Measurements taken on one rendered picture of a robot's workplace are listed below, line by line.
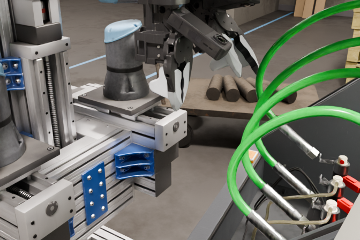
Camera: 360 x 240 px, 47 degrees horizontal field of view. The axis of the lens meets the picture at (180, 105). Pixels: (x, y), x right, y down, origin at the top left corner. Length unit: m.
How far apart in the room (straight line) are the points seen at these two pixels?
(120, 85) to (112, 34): 0.16
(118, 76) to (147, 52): 0.57
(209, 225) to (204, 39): 0.41
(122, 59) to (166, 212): 1.41
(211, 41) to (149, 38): 0.11
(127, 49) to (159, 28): 0.55
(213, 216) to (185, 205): 1.63
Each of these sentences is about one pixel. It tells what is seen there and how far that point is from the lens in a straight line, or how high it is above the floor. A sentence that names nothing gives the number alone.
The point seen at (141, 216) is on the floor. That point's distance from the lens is 2.50.
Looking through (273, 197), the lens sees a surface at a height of 1.11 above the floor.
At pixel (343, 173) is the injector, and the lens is 0.86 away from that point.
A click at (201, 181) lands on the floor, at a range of 2.79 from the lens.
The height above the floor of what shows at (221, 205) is 0.95.
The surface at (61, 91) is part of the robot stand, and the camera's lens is 1.25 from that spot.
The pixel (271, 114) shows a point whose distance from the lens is 0.84.
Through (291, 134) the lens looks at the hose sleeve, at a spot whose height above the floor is 1.16.
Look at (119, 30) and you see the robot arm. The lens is 1.26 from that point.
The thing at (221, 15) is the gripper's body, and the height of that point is 1.37.
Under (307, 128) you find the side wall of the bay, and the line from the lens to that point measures 1.19.
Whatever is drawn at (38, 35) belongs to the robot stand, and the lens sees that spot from 1.15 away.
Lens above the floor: 1.52
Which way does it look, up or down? 23 degrees down
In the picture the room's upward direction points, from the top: straight up
